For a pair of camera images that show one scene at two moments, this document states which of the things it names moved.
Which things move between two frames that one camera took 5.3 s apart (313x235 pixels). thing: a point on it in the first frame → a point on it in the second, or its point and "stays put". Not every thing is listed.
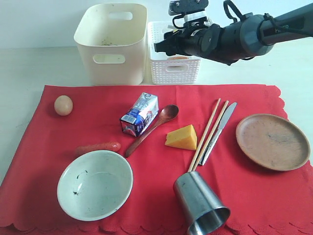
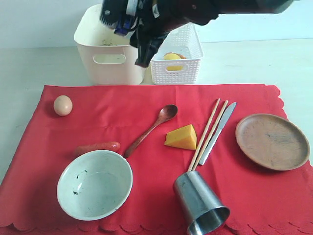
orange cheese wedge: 184,137 stays put
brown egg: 63,105 stays put
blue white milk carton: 143,112 → 124,23
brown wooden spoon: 168,112 stays put
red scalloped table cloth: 103,159 stays put
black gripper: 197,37 → 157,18
